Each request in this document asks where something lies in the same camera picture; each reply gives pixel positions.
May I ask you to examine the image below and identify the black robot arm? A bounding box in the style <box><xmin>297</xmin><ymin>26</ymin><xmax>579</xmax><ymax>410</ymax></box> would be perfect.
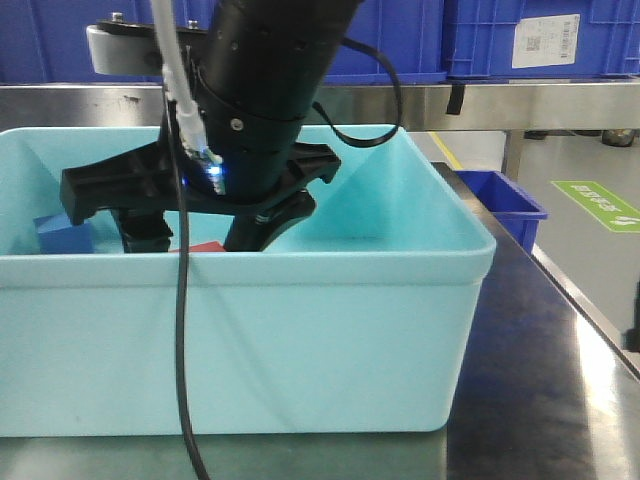
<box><xmin>60</xmin><ymin>1</ymin><xmax>358</xmax><ymax>253</ymax></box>

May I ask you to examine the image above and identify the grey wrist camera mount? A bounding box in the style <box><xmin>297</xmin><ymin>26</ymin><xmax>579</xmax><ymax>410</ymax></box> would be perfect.
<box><xmin>85</xmin><ymin>19</ymin><xmax>208</xmax><ymax>77</ymax></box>

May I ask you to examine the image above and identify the blue crate with label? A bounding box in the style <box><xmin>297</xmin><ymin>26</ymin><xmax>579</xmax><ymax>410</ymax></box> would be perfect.
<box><xmin>442</xmin><ymin>1</ymin><xmax>639</xmax><ymax>79</ymax></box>

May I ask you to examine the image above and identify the blue crate upper left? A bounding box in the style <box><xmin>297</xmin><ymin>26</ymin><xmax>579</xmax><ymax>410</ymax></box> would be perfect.
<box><xmin>1</xmin><ymin>1</ymin><xmax>446</xmax><ymax>84</ymax></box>

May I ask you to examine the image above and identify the red cube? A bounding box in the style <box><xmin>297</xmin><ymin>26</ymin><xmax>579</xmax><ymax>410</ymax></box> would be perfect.
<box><xmin>188</xmin><ymin>241</ymin><xmax>226</xmax><ymax>253</ymax></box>

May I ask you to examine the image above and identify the blue cube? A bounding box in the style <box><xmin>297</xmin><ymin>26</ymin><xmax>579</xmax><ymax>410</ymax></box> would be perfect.
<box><xmin>33</xmin><ymin>213</ymin><xmax>95</xmax><ymax>254</ymax></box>

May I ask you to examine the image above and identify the black strap on shelf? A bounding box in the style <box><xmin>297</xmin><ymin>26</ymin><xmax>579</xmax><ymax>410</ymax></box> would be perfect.
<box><xmin>446</xmin><ymin>80</ymin><xmax>466</xmax><ymax>115</ymax></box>

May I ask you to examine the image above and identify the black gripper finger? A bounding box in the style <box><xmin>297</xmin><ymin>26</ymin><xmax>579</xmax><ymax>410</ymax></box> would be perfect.
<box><xmin>223</xmin><ymin>189</ymin><xmax>316</xmax><ymax>252</ymax></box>
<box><xmin>110</xmin><ymin>209</ymin><xmax>173</xmax><ymax>253</ymax></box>

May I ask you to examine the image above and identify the open blue bin lower shelf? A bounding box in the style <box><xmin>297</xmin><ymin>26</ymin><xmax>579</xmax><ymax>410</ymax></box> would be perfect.
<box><xmin>456</xmin><ymin>170</ymin><xmax>548</xmax><ymax>253</ymax></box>

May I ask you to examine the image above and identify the light blue plastic tub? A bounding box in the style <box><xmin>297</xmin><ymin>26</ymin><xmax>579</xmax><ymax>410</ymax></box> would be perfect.
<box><xmin>1</xmin><ymin>126</ymin><xmax>496</xmax><ymax>437</ymax></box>

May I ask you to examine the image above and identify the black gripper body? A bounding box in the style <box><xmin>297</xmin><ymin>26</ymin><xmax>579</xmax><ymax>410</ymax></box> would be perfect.
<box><xmin>60</xmin><ymin>142</ymin><xmax>341</xmax><ymax>225</ymax></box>

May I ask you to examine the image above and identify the white cable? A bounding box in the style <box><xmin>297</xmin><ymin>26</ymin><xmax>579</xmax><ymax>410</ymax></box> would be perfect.
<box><xmin>149</xmin><ymin>0</ymin><xmax>224</xmax><ymax>194</ymax></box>

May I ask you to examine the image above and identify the white barcode label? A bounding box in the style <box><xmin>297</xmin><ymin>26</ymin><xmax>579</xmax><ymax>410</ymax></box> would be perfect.
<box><xmin>511</xmin><ymin>14</ymin><xmax>580</xmax><ymax>69</ymax></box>

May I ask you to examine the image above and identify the black flat cable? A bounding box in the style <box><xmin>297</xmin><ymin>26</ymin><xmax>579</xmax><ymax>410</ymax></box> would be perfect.
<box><xmin>313</xmin><ymin>37</ymin><xmax>402</xmax><ymax>149</ymax></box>

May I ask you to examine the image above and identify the stainless steel shelf rack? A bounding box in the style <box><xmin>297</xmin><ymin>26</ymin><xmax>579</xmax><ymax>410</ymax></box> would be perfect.
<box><xmin>0</xmin><ymin>74</ymin><xmax>640</xmax><ymax>181</ymax></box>

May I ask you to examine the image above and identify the black thin cable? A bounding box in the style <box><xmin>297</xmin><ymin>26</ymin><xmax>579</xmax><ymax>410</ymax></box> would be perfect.
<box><xmin>162</xmin><ymin>84</ymin><xmax>212</xmax><ymax>480</ymax></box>

